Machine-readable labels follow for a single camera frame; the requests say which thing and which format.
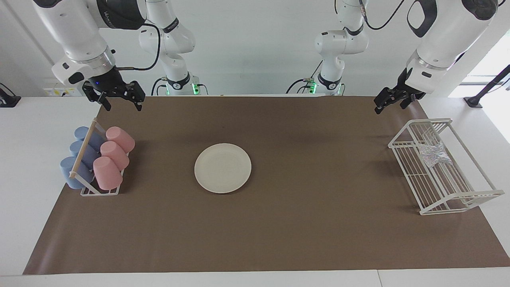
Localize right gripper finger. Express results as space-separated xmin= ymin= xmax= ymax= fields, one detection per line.
xmin=82 ymin=82 xmax=112 ymax=111
xmin=124 ymin=81 xmax=145 ymax=111

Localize cream round plate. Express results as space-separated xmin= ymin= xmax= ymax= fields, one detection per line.
xmin=194 ymin=143 xmax=252 ymax=194

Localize blue plastic cup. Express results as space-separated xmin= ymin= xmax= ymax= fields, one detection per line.
xmin=60 ymin=157 xmax=95 ymax=189
xmin=74 ymin=126 xmax=106 ymax=151
xmin=69 ymin=140 xmax=100 ymax=168

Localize pink plastic cup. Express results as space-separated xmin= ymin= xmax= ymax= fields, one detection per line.
xmin=100 ymin=141 xmax=130 ymax=171
xmin=93 ymin=156 xmax=123 ymax=191
xmin=106 ymin=126 xmax=135 ymax=153

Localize cup rack with wooden bar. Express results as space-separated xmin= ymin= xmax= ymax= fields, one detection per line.
xmin=69 ymin=118 xmax=127 ymax=197

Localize brown table mat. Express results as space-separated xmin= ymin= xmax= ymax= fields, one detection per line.
xmin=23 ymin=96 xmax=510 ymax=275

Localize black right base cable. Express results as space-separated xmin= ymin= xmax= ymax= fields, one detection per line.
xmin=151 ymin=77 xmax=168 ymax=96

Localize black base cable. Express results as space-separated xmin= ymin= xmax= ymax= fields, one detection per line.
xmin=286 ymin=60 xmax=323 ymax=95
xmin=151 ymin=77 xmax=168 ymax=96

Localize white wall power socket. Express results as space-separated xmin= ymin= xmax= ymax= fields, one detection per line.
xmin=44 ymin=82 xmax=86 ymax=97

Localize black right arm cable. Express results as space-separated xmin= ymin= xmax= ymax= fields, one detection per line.
xmin=116 ymin=23 xmax=161 ymax=71

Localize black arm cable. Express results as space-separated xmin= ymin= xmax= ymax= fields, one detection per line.
xmin=116 ymin=23 xmax=161 ymax=71
xmin=359 ymin=0 xmax=407 ymax=30

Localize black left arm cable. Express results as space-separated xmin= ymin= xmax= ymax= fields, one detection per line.
xmin=359 ymin=0 xmax=407 ymax=30

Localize black left base cable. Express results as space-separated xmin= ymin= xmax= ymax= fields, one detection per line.
xmin=286 ymin=60 xmax=323 ymax=95

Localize white wire dish rack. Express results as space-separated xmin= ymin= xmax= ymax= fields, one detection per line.
xmin=388 ymin=118 xmax=505 ymax=216

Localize black clamp mount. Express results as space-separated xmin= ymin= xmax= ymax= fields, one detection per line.
xmin=0 ymin=83 xmax=21 ymax=108

